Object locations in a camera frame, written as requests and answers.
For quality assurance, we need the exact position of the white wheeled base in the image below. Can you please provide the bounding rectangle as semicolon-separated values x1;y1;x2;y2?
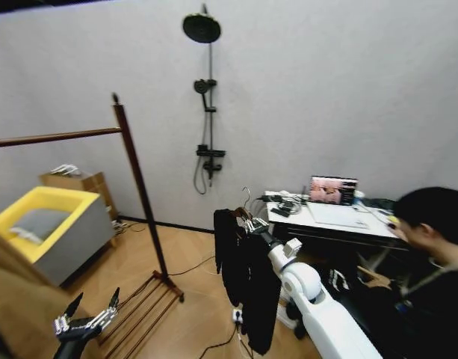
279;294;309;340

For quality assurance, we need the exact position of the black hand shower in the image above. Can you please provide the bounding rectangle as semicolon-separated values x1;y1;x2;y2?
193;78;217;113

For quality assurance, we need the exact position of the brown cardboard panel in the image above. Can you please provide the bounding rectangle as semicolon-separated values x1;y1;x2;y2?
0;224;99;359

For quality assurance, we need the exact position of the light wooden cabinet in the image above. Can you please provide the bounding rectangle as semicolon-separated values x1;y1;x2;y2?
40;170;118;248

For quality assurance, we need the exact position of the dark wooden clothes rack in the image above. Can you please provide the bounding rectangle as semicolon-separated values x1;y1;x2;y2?
0;92;187;359

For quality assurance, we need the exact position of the black round shower head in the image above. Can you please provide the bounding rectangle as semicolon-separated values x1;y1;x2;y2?
182;3;223;45

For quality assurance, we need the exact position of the black shower rail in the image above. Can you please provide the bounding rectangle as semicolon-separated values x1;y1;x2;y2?
207;41;216;188

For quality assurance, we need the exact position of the white desk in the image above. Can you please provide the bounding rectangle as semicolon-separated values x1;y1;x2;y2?
264;189;412;270

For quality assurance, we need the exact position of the wooden hanger with metal hook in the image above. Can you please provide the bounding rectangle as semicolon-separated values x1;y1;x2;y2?
228;185;258;225

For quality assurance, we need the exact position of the black floor cable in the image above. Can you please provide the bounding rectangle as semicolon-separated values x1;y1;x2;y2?
197;323;241;359

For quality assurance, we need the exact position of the yellow and grey armchair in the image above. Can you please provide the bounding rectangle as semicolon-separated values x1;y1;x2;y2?
0;185;117;288

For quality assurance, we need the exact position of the pale hangers bundle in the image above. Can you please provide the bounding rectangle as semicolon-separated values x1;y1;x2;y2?
50;163;81;177

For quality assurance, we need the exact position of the open laptop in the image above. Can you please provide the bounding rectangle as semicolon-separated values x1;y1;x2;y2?
309;175;359;206

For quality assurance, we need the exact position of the black shower hose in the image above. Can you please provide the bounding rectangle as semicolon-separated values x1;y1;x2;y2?
193;110;210;195

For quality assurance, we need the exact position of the black small desk device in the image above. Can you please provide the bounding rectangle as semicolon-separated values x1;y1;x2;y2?
270;201;294;218

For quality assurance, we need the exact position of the black and white striped bag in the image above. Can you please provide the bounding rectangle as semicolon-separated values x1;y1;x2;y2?
328;268;352;292

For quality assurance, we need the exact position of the grey cushion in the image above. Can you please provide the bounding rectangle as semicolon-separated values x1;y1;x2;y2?
10;209;71;245

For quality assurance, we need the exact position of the black shower shelf with faucet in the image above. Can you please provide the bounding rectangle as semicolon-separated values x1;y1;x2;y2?
196;144;226;180

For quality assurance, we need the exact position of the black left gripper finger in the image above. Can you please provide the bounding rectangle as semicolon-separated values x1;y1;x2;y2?
88;286;121;331
52;292;84;335

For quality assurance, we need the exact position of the black garment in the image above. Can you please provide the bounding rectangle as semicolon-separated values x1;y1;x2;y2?
212;208;283;356

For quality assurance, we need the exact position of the person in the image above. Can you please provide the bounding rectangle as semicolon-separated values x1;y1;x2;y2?
357;185;458;359

